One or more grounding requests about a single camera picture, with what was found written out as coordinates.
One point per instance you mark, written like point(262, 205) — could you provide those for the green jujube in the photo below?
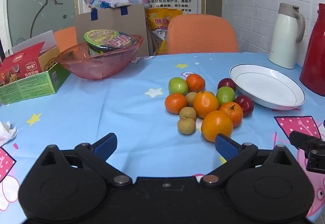
point(177, 85)
point(225, 95)

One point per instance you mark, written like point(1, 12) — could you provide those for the instant noodle cup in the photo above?
point(106, 38)

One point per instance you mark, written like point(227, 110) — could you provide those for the yellow plastic bag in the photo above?
point(157, 21)

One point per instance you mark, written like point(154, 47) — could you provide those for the brown cardboard box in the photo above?
point(114, 21)

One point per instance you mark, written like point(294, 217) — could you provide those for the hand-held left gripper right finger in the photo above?
point(224, 145)

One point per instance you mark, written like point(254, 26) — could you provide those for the white plate with blue rim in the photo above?
point(266, 87)

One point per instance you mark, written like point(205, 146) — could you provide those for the white paper sheet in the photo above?
point(38, 38)

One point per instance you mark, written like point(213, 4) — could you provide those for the white thermos jug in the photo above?
point(283, 41)

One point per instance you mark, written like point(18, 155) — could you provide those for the blue cartoon print tablecloth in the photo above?
point(101, 102)

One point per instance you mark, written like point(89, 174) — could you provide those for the pink transparent bowl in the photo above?
point(83, 66)

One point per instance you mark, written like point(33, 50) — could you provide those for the large orange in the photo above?
point(205, 104)
point(217, 126)

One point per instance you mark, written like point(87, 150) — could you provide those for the red thermos jug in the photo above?
point(314, 61)

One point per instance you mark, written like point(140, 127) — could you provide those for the orange mesh chair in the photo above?
point(200, 33)

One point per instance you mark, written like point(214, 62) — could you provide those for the tangerine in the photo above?
point(232, 112)
point(195, 82)
point(175, 103)

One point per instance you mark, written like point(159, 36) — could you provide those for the green cardboard snack box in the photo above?
point(30, 87)

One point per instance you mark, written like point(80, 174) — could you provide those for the longan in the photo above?
point(186, 125)
point(188, 113)
point(191, 98)

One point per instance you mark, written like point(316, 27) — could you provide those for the dark red plum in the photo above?
point(226, 84)
point(245, 105)

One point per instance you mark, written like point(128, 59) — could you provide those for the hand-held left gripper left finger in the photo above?
point(106, 144)

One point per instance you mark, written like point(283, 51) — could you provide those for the white crumpled tissue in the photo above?
point(6, 132)

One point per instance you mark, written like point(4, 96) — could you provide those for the red snack package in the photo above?
point(22, 64)

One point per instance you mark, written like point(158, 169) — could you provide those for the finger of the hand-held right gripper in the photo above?
point(302, 140)

